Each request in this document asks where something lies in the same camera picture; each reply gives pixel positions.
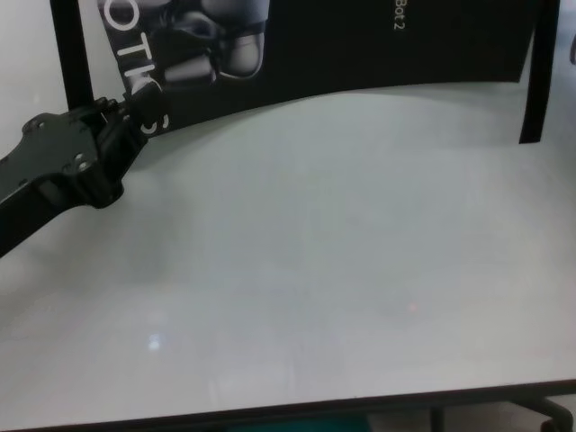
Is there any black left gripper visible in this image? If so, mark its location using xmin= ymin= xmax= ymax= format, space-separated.
xmin=0 ymin=85 xmax=173 ymax=259

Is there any black robot print poster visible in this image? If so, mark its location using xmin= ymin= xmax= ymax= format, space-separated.
xmin=96 ymin=0 xmax=541 ymax=136

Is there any teal object under table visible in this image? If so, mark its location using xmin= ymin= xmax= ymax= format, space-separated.
xmin=231 ymin=416 xmax=373 ymax=432

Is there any black metal table frame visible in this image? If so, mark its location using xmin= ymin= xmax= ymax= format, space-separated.
xmin=429 ymin=391 xmax=576 ymax=432

